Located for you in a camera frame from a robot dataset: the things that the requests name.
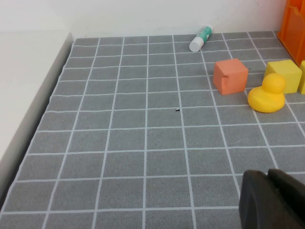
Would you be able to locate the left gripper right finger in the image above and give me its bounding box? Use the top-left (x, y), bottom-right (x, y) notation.
top-left (267, 168), bottom-right (305, 225)

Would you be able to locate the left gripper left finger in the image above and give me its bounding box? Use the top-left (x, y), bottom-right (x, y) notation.
top-left (239, 169), bottom-right (305, 229)

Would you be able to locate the orange plastic cutlery crate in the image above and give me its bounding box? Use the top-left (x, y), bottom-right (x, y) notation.
top-left (276, 0), bottom-right (305, 67)

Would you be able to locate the yellow rubber duck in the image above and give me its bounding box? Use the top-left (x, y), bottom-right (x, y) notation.
top-left (247, 73), bottom-right (286, 113)

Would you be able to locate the yellow foam cube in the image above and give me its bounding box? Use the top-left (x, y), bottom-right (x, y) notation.
top-left (299, 61), bottom-right (305, 94)
top-left (264, 59), bottom-right (303, 94)

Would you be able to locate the grey grid-pattern table mat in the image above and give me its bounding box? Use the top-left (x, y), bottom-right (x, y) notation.
top-left (0, 31), bottom-right (305, 229)

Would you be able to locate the salmon orange foam cube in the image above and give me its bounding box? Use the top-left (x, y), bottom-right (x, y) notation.
top-left (213, 58), bottom-right (249, 95)

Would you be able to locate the white green glue stick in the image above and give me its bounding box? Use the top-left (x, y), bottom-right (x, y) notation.
top-left (189, 23), bottom-right (214, 52)

